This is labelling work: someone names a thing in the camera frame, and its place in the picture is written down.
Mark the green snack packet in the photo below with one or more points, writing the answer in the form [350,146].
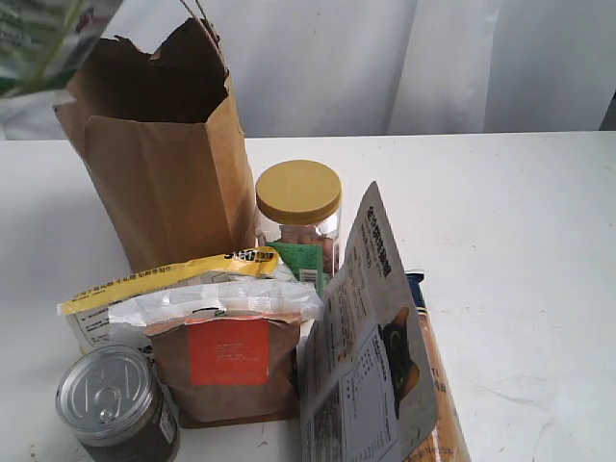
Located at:
[43,43]

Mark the brown paper bag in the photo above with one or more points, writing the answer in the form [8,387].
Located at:
[161,139]

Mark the yellow-edged white packet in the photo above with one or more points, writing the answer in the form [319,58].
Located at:
[179,284]

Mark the small green packet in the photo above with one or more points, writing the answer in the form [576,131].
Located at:
[305,262]

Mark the clear jar with yellow lid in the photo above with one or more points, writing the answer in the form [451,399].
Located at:
[300,202]

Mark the brown pouch with orange label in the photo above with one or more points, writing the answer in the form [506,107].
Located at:
[225,351]

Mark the white curtain backdrop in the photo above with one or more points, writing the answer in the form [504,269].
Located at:
[358,68]

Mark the grey cat food pouch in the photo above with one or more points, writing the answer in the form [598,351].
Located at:
[366,388]

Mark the orange noodle packet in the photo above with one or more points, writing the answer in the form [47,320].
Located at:
[446,442]

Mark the dark jar with metal lid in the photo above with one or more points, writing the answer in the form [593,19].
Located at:
[115,407]

